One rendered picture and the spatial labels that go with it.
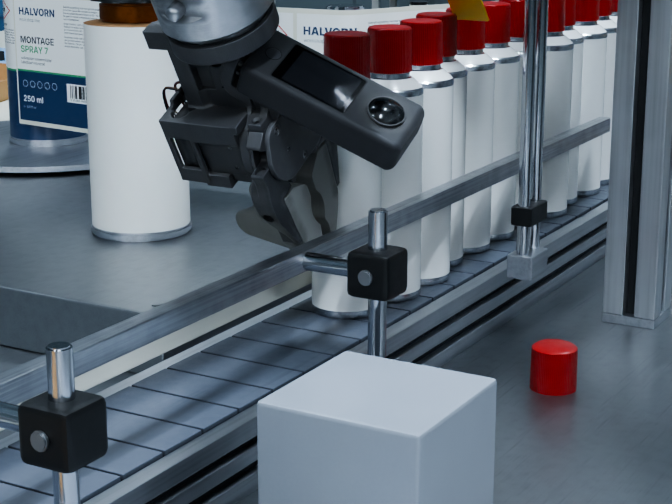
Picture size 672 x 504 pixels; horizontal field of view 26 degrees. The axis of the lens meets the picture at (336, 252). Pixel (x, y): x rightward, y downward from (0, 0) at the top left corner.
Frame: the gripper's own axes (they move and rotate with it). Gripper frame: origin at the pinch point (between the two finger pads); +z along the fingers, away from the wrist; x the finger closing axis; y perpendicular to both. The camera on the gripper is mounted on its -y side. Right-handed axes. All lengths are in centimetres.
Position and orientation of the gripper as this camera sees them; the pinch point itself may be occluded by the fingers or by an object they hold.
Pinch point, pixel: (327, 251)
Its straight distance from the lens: 103.5
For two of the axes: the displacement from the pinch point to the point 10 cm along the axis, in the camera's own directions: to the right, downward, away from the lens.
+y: -8.7, -1.3, 4.8
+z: 2.4, 7.3, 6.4
